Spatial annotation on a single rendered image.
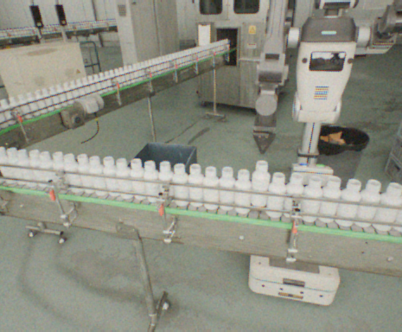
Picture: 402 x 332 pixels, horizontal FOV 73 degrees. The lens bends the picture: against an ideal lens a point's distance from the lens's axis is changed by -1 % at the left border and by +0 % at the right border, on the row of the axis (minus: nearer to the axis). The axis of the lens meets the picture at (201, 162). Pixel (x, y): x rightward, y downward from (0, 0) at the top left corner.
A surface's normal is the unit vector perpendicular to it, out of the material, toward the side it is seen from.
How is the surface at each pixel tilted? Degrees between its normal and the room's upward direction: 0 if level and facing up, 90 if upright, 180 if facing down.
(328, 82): 90
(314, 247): 90
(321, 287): 90
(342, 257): 90
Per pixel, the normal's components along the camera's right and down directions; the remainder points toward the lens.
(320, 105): -0.23, 0.50
